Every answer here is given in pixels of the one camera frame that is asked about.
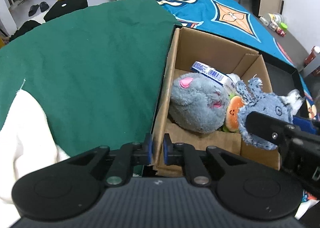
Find grey totoro plush toy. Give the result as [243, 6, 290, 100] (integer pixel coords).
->
[236, 77, 305, 151]

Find hamburger plush toy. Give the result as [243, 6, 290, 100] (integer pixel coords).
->
[223, 95, 244, 133]

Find blue tissue pack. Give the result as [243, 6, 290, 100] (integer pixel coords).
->
[191, 61, 236, 95]

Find grey round plush toy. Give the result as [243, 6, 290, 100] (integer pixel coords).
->
[169, 73, 229, 134]

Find brown cardboard box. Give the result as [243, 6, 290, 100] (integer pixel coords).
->
[151, 27, 281, 178]

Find white towel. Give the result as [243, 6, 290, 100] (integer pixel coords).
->
[1, 90, 69, 227]

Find red small toy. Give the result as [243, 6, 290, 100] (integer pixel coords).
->
[276, 28, 286, 37]

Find green small cup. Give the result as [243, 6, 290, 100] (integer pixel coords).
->
[279, 22, 288, 31]

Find white charger block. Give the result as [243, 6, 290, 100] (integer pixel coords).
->
[259, 17, 269, 26]

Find green cloth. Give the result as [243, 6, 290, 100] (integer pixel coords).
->
[1, 0, 177, 156]

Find blue patterned blanket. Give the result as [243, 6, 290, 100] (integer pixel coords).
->
[150, 0, 320, 203]

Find black laptop bag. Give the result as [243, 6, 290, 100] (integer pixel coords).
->
[43, 0, 88, 22]

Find right black slipper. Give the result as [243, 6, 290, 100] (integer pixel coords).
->
[39, 1, 49, 12]

